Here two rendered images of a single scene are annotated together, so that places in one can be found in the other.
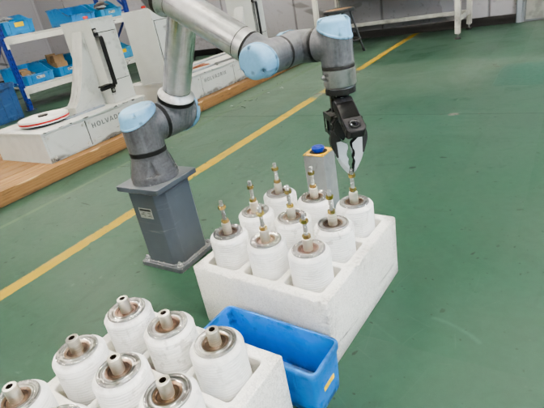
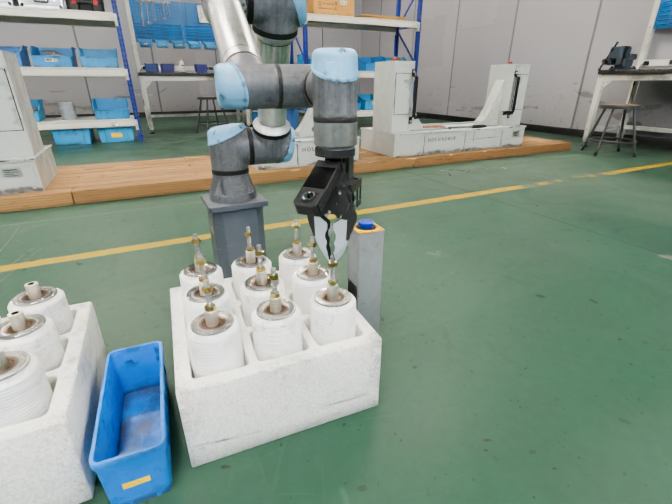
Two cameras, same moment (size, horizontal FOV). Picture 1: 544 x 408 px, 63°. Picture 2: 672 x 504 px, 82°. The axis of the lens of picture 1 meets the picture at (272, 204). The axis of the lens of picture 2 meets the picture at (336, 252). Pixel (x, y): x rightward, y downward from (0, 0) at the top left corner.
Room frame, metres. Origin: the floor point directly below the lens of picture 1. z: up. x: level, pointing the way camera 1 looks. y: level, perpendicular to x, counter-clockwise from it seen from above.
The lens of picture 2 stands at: (0.43, -0.53, 0.65)
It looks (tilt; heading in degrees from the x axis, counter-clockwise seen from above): 24 degrees down; 28
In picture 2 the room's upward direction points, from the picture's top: straight up
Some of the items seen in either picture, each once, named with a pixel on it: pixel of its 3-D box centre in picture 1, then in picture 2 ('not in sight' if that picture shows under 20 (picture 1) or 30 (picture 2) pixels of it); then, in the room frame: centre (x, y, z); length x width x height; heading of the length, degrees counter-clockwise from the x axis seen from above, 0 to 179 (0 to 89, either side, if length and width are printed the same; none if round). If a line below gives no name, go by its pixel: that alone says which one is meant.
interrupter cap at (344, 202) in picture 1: (354, 201); (332, 297); (1.03, -0.21, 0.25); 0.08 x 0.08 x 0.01
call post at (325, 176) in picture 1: (324, 197); (364, 281); (1.29, -0.17, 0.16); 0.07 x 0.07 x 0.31; 51
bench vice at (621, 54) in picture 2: not in sight; (619, 56); (5.44, -1.01, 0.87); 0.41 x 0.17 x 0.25; 144
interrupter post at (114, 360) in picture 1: (116, 364); not in sight; (0.59, 0.31, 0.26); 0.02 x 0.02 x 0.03
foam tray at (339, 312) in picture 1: (300, 269); (267, 343); (1.01, -0.04, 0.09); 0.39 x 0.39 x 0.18; 51
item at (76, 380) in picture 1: (94, 385); not in sight; (0.66, 0.40, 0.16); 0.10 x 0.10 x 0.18
